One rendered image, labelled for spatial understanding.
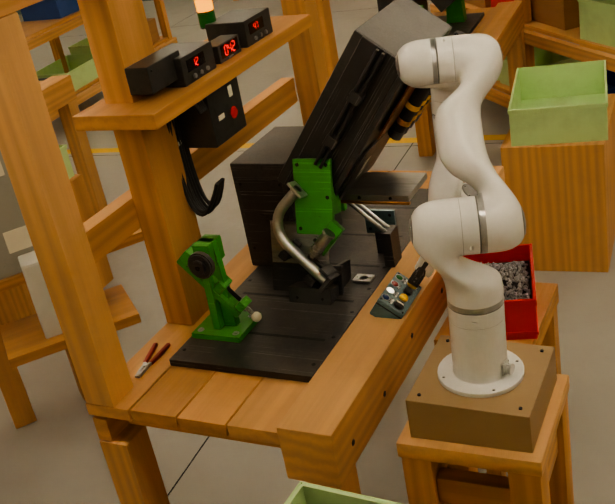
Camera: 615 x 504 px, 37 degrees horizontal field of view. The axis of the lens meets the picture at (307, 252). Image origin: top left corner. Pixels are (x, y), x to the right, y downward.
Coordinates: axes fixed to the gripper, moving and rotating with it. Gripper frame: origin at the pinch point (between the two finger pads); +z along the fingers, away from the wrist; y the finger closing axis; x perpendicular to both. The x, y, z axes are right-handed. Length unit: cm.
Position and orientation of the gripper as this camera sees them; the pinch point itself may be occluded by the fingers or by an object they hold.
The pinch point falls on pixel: (416, 278)
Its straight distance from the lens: 250.9
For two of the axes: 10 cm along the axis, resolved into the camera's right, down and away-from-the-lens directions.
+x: -8.3, -5.5, 1.2
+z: -3.7, 6.9, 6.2
